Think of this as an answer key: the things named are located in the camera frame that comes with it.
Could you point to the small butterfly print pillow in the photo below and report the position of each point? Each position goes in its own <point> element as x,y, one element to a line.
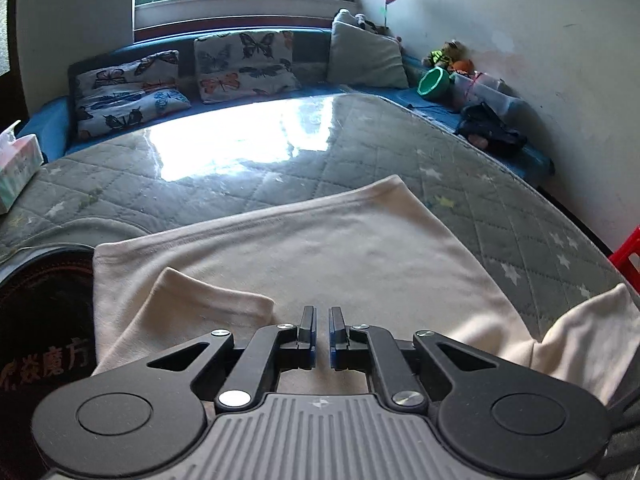
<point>130,72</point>

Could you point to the long butterfly print pillow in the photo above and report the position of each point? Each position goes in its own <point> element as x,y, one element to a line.
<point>130,112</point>

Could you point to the grey pillow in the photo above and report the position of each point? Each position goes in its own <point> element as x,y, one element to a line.
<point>365,60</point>

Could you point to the black round induction cooker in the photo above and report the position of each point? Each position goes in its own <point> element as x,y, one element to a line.
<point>45,320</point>

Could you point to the red plastic stool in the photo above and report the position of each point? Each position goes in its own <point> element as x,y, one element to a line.
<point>631,255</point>

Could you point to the plush toy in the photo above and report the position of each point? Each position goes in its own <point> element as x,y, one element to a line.
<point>447,55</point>

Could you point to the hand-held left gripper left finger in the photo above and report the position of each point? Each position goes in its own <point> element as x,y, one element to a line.
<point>310,346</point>

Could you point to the cream shirt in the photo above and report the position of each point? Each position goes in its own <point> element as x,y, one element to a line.
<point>325,250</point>

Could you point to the blue sofa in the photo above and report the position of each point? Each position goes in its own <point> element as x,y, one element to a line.
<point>50,122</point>

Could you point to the clear plastic bag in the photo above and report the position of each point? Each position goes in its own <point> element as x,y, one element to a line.
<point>492,92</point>

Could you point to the square butterfly print pillow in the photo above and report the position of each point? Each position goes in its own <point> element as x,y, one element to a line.
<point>245,65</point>

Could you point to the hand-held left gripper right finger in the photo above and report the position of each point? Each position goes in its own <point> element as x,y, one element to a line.
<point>334,346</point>

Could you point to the white and dark cloth bundle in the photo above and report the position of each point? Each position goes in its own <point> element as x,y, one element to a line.
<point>357,19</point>

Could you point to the green plastic bowl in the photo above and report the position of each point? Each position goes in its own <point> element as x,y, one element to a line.
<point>440,87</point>

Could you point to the tissue box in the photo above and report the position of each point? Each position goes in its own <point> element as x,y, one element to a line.
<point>17,170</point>

